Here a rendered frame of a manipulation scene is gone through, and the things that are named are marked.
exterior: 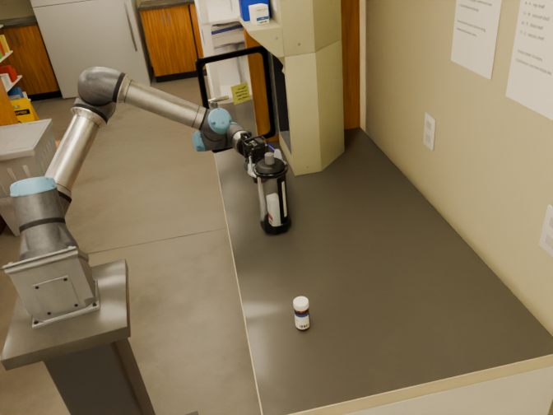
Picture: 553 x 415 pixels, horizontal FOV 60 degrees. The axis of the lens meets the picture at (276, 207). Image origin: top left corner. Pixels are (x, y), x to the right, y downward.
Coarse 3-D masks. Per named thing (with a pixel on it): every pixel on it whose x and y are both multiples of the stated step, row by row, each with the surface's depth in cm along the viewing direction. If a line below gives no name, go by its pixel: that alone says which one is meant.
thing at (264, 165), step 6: (270, 156) 147; (258, 162) 150; (264, 162) 149; (270, 162) 148; (276, 162) 149; (282, 162) 149; (258, 168) 148; (264, 168) 146; (270, 168) 146; (276, 168) 146; (282, 168) 148
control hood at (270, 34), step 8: (248, 24) 172; (264, 24) 169; (272, 24) 168; (248, 32) 162; (256, 32) 162; (264, 32) 162; (272, 32) 163; (280, 32) 163; (264, 40) 164; (272, 40) 164; (280, 40) 165; (272, 48) 165; (280, 48) 166; (280, 56) 167
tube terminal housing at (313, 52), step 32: (288, 0) 159; (320, 0) 164; (288, 32) 164; (320, 32) 169; (288, 64) 169; (320, 64) 174; (288, 96) 175; (320, 96) 179; (320, 128) 185; (288, 160) 201; (320, 160) 191
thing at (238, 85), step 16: (208, 64) 188; (224, 64) 191; (240, 64) 194; (256, 64) 196; (208, 80) 191; (224, 80) 193; (240, 80) 196; (256, 80) 199; (208, 96) 194; (224, 96) 196; (240, 96) 200; (256, 96) 203; (240, 112) 203; (256, 112) 206; (256, 128) 209
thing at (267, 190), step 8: (280, 176) 147; (264, 184) 149; (272, 184) 148; (264, 192) 150; (272, 192) 150; (264, 200) 152; (272, 200) 151; (264, 208) 154; (272, 208) 153; (288, 208) 158; (264, 216) 156; (272, 216) 155; (280, 216) 155; (272, 224) 156; (280, 224) 157
